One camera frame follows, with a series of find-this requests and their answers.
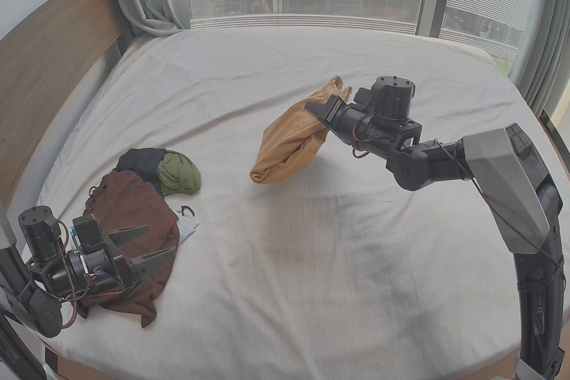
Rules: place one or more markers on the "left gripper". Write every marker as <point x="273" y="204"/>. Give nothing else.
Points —
<point x="107" y="267"/>

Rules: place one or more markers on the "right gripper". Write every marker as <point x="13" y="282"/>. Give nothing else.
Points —
<point x="352" y="120"/>

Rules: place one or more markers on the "tan shorts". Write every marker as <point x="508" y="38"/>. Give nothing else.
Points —
<point x="285" y="146"/>

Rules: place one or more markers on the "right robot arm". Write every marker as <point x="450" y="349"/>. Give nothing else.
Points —
<point x="503" y="173"/>

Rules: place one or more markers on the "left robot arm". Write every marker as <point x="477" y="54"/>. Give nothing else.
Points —
<point x="38" y="231"/>

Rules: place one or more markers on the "bed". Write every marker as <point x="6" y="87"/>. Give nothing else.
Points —
<point x="311" y="235"/>

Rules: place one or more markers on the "brown garment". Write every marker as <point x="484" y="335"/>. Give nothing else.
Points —
<point x="129" y="204"/>

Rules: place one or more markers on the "white garment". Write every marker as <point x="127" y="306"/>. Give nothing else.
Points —
<point x="187" y="229"/>

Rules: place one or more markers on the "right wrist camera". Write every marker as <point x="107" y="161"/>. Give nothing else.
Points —
<point x="363" y="96"/>

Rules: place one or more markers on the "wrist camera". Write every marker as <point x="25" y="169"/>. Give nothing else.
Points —
<point x="363" y="96"/>
<point x="89" y="233"/>

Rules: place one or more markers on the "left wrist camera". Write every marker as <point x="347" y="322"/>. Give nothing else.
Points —
<point x="89" y="233"/>

